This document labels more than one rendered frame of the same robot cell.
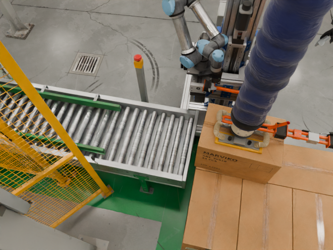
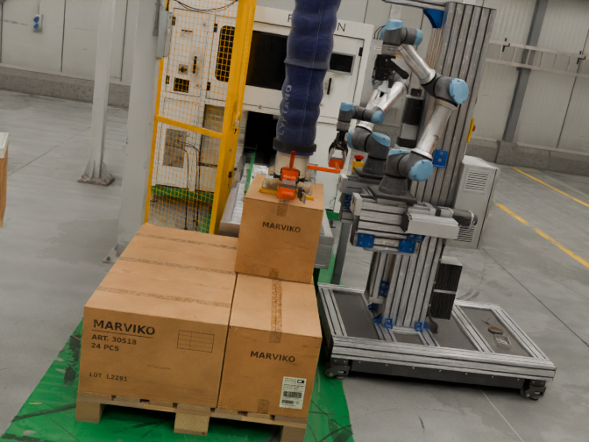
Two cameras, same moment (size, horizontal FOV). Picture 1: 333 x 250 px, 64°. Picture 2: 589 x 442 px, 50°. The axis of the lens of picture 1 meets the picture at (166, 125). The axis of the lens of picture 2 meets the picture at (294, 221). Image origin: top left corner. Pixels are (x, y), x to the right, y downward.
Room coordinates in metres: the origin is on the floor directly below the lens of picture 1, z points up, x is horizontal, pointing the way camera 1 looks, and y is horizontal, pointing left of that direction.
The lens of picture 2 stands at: (-0.10, -3.75, 1.71)
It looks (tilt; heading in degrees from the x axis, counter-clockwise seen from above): 16 degrees down; 71
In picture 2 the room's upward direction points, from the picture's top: 9 degrees clockwise
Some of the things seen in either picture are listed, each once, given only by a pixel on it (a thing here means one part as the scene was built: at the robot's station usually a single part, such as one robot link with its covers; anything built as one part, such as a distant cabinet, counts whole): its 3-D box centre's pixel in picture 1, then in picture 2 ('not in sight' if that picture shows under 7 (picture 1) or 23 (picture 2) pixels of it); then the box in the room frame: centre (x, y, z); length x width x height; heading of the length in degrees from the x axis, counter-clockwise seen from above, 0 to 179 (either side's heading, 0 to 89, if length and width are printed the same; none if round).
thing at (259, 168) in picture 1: (237, 144); (281, 224); (0.93, -0.57, 0.74); 0.60 x 0.40 x 0.40; 71
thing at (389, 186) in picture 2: not in sight; (393, 182); (1.43, -0.80, 1.09); 0.15 x 0.15 x 0.10
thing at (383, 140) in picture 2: (202, 49); (379, 145); (1.54, -0.31, 1.20); 0.13 x 0.12 x 0.14; 129
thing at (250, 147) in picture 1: (239, 141); (270, 181); (0.85, -0.52, 0.97); 0.34 x 0.10 x 0.05; 72
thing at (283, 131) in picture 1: (280, 130); (289, 175); (0.86, -0.79, 1.07); 0.10 x 0.08 x 0.06; 162
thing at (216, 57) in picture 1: (217, 58); (345, 111); (1.27, -0.36, 1.38); 0.09 x 0.08 x 0.11; 39
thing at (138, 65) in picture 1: (143, 94); (344, 230); (1.66, 0.22, 0.50); 0.07 x 0.07 x 1.00; 75
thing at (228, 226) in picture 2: (191, 144); (277, 233); (1.03, -0.21, 0.58); 0.70 x 0.03 x 0.06; 165
